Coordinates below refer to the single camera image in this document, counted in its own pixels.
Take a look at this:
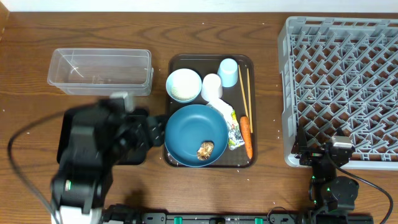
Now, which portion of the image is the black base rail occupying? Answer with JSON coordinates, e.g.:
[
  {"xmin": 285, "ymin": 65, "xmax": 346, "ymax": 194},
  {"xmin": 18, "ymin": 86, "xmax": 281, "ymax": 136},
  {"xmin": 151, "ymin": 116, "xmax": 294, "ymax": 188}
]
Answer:
[{"xmin": 102, "ymin": 203, "xmax": 374, "ymax": 224}]

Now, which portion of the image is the orange carrot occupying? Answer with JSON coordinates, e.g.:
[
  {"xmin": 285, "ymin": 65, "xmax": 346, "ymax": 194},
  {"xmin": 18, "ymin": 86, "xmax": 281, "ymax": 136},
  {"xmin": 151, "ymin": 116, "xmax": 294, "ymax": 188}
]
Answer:
[{"xmin": 240, "ymin": 116, "xmax": 253, "ymax": 159}]

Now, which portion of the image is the light blue bowl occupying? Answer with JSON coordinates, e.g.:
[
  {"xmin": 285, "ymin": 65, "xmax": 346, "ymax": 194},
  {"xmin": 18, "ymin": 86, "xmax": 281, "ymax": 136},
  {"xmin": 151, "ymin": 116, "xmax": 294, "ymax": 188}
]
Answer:
[{"xmin": 165, "ymin": 68, "xmax": 202, "ymax": 103}]

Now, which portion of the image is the pile of white rice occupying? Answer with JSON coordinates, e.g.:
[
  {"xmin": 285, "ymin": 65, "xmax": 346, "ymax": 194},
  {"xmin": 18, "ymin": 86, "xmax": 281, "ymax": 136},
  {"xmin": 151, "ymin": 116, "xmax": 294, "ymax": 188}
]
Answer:
[{"xmin": 171, "ymin": 78, "xmax": 198, "ymax": 101}]

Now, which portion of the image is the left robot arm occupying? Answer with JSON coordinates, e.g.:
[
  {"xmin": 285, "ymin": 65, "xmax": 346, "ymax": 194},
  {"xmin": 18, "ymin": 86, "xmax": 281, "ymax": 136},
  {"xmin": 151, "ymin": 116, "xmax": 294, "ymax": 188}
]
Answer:
[{"xmin": 51, "ymin": 98, "xmax": 169, "ymax": 223}]

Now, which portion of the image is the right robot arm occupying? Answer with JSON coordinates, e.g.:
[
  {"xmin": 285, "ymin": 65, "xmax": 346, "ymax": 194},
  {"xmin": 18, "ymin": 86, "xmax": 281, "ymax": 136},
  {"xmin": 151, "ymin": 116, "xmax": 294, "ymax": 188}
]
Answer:
[{"xmin": 292, "ymin": 126, "xmax": 359, "ymax": 224}]

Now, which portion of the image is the clear plastic bin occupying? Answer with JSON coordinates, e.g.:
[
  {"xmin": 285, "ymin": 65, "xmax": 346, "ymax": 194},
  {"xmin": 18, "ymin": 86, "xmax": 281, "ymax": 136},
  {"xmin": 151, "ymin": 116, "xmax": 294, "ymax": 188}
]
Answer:
[{"xmin": 47, "ymin": 48, "xmax": 154, "ymax": 96}]

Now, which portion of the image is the brown food scrap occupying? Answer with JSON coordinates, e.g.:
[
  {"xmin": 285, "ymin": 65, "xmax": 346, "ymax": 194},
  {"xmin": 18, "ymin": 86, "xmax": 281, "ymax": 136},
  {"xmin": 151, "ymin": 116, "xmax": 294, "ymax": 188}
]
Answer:
[{"xmin": 197, "ymin": 141, "xmax": 214, "ymax": 161}]

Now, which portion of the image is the dark blue plate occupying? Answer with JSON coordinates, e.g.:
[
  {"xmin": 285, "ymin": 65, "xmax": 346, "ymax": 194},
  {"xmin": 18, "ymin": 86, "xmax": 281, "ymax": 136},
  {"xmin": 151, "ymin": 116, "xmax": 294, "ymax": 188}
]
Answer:
[{"xmin": 165, "ymin": 105, "xmax": 228, "ymax": 167}]

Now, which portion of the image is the wooden chopstick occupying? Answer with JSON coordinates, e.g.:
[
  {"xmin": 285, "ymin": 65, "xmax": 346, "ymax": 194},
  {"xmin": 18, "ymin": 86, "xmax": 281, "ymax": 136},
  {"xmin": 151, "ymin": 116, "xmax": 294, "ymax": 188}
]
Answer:
[
  {"xmin": 238, "ymin": 64, "xmax": 249, "ymax": 117},
  {"xmin": 246, "ymin": 68, "xmax": 253, "ymax": 133}
]

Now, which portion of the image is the crumpled foil wrapper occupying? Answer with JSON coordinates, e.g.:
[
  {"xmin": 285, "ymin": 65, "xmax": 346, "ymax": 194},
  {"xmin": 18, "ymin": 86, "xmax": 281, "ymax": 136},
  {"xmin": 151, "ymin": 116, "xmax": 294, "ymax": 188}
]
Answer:
[{"xmin": 206, "ymin": 98, "xmax": 244, "ymax": 151}]

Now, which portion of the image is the pink cup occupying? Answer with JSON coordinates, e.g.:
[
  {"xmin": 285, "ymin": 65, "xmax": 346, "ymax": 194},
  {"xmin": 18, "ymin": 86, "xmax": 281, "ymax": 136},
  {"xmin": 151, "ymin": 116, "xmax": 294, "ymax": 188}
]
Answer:
[{"xmin": 201, "ymin": 73, "xmax": 223, "ymax": 101}]

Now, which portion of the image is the grey dishwasher rack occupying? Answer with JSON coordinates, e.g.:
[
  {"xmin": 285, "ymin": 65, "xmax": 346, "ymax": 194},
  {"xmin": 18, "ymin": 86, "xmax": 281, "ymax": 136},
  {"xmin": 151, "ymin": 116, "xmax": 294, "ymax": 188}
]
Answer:
[{"xmin": 278, "ymin": 16, "xmax": 397, "ymax": 170}]

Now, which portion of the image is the dark brown serving tray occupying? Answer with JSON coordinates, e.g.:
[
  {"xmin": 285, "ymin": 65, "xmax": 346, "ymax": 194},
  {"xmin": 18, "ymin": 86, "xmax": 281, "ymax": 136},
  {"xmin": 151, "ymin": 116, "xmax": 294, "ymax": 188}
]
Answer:
[{"xmin": 169, "ymin": 54, "xmax": 258, "ymax": 168}]

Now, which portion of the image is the black waste tray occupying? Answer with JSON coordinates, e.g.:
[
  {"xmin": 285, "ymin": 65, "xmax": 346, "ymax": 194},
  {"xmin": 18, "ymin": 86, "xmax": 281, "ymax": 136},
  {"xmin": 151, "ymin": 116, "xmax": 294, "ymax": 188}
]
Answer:
[{"xmin": 57, "ymin": 104, "xmax": 149, "ymax": 168}]

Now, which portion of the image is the light blue cup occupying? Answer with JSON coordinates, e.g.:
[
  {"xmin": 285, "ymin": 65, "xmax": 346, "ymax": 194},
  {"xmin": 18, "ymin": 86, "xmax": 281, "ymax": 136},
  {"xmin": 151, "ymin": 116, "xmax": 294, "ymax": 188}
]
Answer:
[{"xmin": 217, "ymin": 58, "xmax": 238, "ymax": 88}]

